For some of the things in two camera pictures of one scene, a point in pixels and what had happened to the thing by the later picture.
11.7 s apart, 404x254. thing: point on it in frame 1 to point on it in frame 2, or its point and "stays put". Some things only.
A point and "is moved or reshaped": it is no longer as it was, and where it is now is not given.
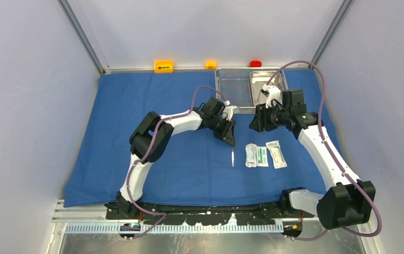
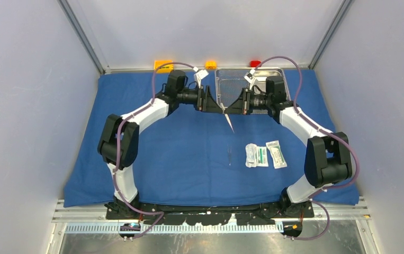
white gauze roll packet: (251, 155) stays put
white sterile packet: (277, 154) stays put
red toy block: (255, 63) stays put
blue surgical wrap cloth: (201, 169) stays put
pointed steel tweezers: (233, 157) is moved or reshaped
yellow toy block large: (163, 66) stays put
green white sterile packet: (261, 157) stays put
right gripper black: (258, 123) to (242, 105)
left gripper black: (227, 135) to (205, 102)
